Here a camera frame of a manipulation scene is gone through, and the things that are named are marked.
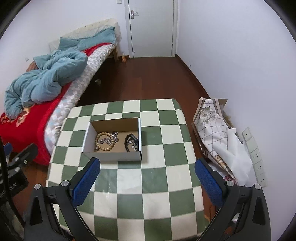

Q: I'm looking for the wooden bead bracelet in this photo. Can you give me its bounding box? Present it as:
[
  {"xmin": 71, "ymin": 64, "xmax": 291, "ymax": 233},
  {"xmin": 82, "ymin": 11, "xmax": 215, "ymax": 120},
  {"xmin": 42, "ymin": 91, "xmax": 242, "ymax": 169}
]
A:
[{"xmin": 94, "ymin": 131, "xmax": 117, "ymax": 152}]

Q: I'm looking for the black smart wristband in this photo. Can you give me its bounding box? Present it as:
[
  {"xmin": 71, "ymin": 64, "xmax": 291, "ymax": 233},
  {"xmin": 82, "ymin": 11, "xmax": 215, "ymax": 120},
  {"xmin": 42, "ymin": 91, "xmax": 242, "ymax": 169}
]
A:
[{"xmin": 124, "ymin": 133, "xmax": 139, "ymax": 152}]

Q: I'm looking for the bed with red sheet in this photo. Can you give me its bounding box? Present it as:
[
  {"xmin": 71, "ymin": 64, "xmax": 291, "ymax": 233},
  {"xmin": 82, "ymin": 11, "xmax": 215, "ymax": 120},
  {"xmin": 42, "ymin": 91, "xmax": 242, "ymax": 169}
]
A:
[{"xmin": 1, "ymin": 18, "xmax": 120, "ymax": 166}]

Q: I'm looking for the white fabric sheet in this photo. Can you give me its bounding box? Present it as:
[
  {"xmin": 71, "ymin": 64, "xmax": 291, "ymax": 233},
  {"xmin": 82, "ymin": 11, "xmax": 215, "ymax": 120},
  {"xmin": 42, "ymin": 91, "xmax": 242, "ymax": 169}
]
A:
[{"xmin": 213, "ymin": 128, "xmax": 252, "ymax": 186}]

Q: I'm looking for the floral patterned cloth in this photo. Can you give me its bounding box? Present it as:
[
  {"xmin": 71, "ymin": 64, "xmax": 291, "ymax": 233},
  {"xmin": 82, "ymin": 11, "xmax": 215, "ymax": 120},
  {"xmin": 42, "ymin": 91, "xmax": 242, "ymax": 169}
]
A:
[{"xmin": 192, "ymin": 97, "xmax": 236, "ymax": 182}]

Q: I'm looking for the white cardboard box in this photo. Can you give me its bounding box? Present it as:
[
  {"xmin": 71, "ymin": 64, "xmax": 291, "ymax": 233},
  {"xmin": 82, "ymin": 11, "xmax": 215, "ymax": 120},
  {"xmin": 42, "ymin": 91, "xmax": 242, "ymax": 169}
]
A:
[{"xmin": 82, "ymin": 118, "xmax": 142, "ymax": 162}]

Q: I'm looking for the blue crumpled blanket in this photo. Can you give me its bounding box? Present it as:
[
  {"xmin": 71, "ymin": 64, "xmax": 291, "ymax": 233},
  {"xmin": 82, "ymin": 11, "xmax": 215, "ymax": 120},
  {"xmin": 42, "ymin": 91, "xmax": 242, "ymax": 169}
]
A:
[{"xmin": 4, "ymin": 26, "xmax": 116, "ymax": 120}]

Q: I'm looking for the checkered grey bed cover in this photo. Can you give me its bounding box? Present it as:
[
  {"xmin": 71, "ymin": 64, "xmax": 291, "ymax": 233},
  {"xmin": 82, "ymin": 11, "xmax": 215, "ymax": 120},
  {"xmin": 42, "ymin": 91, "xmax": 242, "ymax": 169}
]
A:
[{"xmin": 44, "ymin": 44, "xmax": 116, "ymax": 154}]

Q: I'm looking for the small orange bottle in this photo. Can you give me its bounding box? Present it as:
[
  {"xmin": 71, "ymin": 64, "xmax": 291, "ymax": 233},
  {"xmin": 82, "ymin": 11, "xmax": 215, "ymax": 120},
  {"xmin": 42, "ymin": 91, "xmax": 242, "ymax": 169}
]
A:
[{"xmin": 121, "ymin": 53, "xmax": 126, "ymax": 63}]

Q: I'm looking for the white door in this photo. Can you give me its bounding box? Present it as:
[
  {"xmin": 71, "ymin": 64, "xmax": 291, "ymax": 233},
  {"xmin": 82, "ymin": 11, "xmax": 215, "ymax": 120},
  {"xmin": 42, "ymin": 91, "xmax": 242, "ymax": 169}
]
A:
[{"xmin": 124, "ymin": 0, "xmax": 179, "ymax": 58}]

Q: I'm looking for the white wall power strip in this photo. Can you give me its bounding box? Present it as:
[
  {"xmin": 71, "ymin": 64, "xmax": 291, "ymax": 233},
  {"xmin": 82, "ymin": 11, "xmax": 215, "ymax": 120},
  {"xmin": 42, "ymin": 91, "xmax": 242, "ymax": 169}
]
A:
[{"xmin": 242, "ymin": 127, "xmax": 267, "ymax": 187}]

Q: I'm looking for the thin silver necklace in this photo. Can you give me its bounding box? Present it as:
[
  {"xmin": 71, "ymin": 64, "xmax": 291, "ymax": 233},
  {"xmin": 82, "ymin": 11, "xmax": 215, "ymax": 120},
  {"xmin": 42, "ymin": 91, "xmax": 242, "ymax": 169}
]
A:
[{"xmin": 99, "ymin": 136, "xmax": 114, "ymax": 147}]

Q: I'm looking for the silver chain bracelet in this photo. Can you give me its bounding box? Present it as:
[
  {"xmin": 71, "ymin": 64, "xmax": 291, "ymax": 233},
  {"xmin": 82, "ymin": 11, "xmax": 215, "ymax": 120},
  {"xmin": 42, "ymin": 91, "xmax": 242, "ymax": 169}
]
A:
[{"xmin": 108, "ymin": 131, "xmax": 120, "ymax": 145}]

